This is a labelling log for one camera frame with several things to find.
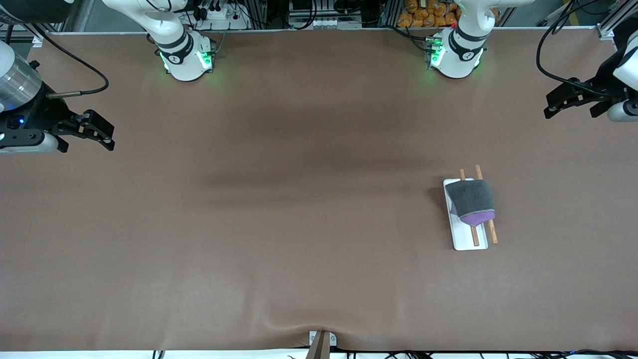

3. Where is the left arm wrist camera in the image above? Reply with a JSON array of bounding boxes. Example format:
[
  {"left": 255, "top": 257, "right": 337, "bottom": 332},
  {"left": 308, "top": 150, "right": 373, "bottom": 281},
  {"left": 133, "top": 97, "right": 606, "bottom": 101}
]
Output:
[{"left": 590, "top": 100, "right": 638, "bottom": 123}]

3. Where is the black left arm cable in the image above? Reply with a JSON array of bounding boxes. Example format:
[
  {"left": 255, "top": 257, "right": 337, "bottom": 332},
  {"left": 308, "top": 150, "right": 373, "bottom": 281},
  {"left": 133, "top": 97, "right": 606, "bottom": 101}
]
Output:
[{"left": 536, "top": 0, "right": 601, "bottom": 96}]

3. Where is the white rack with wooden bars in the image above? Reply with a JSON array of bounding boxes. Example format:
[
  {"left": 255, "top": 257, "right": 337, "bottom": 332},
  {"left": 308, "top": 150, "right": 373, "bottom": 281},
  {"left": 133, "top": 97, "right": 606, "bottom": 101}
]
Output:
[{"left": 443, "top": 165, "right": 499, "bottom": 251}]

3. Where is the white terminal block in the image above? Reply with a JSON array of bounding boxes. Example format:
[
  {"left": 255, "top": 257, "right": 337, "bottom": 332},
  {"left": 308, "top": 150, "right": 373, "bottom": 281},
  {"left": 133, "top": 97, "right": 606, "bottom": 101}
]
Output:
[{"left": 309, "top": 18, "right": 362, "bottom": 30}]

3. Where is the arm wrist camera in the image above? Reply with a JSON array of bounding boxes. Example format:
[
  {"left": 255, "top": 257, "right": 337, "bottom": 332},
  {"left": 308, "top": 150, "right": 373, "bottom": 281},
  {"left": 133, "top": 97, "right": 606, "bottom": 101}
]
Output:
[
  {"left": 590, "top": 100, "right": 638, "bottom": 123},
  {"left": 0, "top": 131, "right": 69, "bottom": 154}
]

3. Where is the white power strip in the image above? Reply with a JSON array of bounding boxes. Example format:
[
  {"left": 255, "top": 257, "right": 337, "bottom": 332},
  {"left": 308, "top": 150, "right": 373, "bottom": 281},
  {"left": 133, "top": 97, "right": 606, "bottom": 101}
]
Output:
[{"left": 192, "top": 0, "right": 250, "bottom": 30}]

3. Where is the pile of orange items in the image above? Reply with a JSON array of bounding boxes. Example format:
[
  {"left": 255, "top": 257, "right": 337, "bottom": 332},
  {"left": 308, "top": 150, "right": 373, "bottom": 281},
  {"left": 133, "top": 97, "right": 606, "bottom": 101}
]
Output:
[{"left": 397, "top": 0, "right": 462, "bottom": 28}]

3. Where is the grey and purple towel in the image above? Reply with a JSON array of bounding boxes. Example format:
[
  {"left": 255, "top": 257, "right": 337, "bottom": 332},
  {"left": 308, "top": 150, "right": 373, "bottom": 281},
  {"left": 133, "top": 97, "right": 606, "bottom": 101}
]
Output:
[{"left": 445, "top": 179, "right": 496, "bottom": 227}]

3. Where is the brown table mat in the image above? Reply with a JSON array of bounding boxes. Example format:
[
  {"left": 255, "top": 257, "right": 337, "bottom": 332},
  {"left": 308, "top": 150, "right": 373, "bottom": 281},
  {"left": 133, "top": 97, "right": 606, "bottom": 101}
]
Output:
[{"left": 0, "top": 27, "right": 638, "bottom": 352}]

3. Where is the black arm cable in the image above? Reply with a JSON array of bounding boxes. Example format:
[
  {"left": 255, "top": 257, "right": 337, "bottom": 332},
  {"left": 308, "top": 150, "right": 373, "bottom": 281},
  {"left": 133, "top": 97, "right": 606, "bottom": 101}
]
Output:
[
  {"left": 536, "top": 0, "right": 601, "bottom": 96},
  {"left": 5, "top": 22, "right": 109, "bottom": 98}
]

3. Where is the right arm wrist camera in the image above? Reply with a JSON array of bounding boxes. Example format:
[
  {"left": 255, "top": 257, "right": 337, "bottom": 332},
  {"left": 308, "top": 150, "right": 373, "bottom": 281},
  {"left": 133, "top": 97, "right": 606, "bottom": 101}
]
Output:
[{"left": 0, "top": 131, "right": 69, "bottom": 154}]

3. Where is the aluminium frame profile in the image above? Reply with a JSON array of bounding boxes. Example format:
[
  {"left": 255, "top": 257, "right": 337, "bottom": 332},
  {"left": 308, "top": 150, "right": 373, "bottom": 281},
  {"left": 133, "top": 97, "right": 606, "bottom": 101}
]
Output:
[{"left": 596, "top": 0, "right": 631, "bottom": 40}]

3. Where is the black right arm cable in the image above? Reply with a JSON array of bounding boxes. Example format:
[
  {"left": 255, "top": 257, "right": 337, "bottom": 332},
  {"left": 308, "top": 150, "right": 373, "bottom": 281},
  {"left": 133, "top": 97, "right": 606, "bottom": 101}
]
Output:
[{"left": 5, "top": 22, "right": 109, "bottom": 98}]

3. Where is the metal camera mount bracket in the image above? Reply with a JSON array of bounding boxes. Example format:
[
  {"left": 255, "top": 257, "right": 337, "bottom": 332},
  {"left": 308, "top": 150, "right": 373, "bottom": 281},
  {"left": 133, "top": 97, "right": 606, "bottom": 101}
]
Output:
[{"left": 308, "top": 330, "right": 337, "bottom": 359}]

